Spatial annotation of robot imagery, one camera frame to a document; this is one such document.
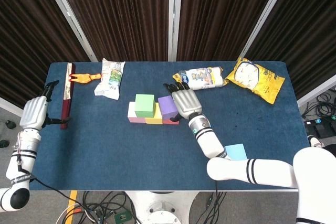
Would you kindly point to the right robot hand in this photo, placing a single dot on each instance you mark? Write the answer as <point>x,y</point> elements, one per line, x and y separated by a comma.
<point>187,102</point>

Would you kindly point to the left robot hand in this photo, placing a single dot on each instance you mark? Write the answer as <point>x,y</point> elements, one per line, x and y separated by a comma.
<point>34,113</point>

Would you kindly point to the purple cube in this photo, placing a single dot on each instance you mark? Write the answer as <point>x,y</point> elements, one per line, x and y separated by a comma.
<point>166,106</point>

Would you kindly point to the red cube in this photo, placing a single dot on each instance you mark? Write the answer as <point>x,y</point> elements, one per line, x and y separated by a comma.
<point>168,122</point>

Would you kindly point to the yellow cube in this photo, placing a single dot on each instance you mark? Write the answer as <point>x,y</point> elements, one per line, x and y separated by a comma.
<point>155,120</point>

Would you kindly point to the green cube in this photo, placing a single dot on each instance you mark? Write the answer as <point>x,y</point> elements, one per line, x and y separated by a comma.
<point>144,104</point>

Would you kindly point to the pink cube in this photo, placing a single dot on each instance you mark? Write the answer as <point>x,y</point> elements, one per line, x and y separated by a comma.
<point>131,111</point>

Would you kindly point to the light blue cube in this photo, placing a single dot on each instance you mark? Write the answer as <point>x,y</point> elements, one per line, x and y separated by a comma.
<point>236,151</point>

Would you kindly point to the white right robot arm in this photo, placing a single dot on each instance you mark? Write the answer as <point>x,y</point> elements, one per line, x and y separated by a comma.
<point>236,169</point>

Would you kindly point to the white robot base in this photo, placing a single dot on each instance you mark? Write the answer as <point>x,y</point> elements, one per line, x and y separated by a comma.
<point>162,208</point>

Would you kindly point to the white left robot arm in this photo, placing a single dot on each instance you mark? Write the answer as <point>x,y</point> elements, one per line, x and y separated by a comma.
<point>23,155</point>

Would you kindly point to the black caster wheel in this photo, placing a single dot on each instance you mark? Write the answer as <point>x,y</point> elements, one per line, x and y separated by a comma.
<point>4,144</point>
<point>10,124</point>

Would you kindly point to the clear wrapped snack pack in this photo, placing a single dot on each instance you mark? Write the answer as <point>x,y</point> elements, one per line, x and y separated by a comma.
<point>204,77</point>

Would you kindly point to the long dark red box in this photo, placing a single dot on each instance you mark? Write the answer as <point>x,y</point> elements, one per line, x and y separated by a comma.
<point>67,95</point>

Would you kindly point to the yellow rubber chicken toy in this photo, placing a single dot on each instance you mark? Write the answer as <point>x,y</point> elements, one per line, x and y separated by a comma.
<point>84,78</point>

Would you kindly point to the yellow bag of cotton balls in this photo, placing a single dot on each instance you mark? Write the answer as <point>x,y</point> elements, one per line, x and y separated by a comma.
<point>257,79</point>

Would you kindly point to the dark brown pleated curtain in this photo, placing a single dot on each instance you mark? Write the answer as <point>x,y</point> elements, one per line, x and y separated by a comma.
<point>223,11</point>
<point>118,11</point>
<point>26,37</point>
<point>309,24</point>

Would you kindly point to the white green snack bag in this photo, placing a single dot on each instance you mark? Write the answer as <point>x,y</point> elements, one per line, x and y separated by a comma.
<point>110,79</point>

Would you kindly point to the blue table mat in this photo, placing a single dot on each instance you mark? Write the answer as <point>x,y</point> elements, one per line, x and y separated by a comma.
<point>131,161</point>

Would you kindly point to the yellow floor tape strip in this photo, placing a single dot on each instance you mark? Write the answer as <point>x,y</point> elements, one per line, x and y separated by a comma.
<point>73,197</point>

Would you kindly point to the green circuit board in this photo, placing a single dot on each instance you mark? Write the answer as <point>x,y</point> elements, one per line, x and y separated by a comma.
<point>122,217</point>

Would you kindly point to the white sneaker with black stripes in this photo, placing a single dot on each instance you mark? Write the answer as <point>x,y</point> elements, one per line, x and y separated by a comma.
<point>315,141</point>

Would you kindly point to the person leg in dark trousers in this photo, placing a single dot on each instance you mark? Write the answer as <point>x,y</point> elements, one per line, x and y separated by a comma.
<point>329,149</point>

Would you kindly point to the white partition frame rail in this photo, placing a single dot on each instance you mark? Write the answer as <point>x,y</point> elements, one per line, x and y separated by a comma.
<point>317,91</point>
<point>13,107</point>

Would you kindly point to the white partition frame post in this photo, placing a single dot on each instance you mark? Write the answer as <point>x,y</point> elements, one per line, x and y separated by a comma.
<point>174,11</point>
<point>266,11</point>
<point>69,16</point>

